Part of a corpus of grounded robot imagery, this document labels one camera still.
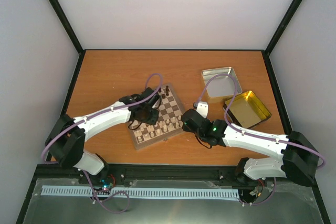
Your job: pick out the blue cable duct strip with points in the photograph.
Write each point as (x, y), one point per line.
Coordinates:
(143, 193)

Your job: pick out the open silver tin box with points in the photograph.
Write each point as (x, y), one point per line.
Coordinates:
(222, 87)

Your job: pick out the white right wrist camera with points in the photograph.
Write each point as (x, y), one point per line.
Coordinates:
(201, 108)

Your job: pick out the white chess pawn placed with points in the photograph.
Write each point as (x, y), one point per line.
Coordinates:
(171, 126)

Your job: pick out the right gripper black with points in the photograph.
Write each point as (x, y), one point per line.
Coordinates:
(186, 128)

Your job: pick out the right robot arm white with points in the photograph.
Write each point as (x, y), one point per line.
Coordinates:
(286, 156)

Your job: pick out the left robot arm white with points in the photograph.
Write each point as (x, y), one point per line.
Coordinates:
(67, 138)

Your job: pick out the black frame post left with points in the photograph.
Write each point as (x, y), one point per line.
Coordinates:
(66, 25)

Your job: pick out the black frame post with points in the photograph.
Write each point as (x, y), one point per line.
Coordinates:
(293, 7)
(66, 25)

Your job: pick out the black frame post right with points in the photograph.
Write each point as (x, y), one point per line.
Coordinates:
(293, 7)

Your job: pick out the dark chess pieces rows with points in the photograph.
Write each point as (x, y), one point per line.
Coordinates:
(164, 92)

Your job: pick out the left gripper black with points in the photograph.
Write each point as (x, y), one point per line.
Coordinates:
(153, 119)

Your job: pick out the gold tin lid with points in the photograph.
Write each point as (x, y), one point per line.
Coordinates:
(248, 111)

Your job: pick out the wooden chess board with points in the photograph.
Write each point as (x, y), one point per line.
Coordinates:
(170, 108)

